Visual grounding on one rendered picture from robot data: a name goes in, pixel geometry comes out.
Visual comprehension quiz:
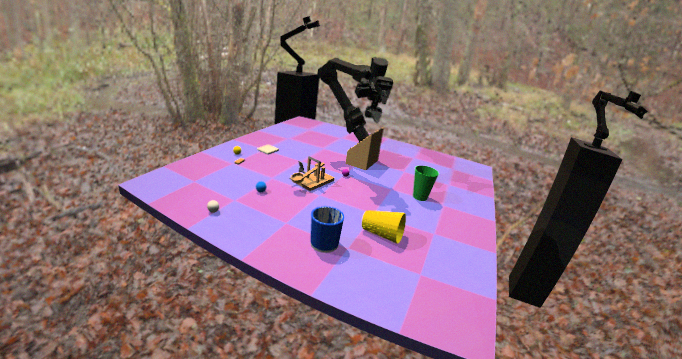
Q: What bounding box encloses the blue mug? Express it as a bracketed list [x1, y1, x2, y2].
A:
[310, 207, 344, 253]

